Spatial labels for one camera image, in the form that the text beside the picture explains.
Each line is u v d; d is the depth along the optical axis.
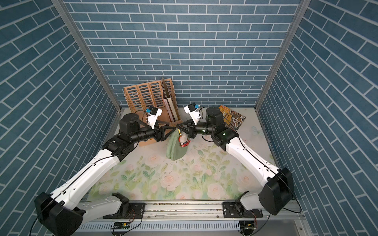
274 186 0.39
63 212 0.37
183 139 0.72
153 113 0.60
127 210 0.70
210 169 0.89
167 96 0.88
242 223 0.72
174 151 0.68
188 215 0.73
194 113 0.62
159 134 0.61
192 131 0.61
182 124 0.67
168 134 0.65
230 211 0.73
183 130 0.68
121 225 0.72
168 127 0.72
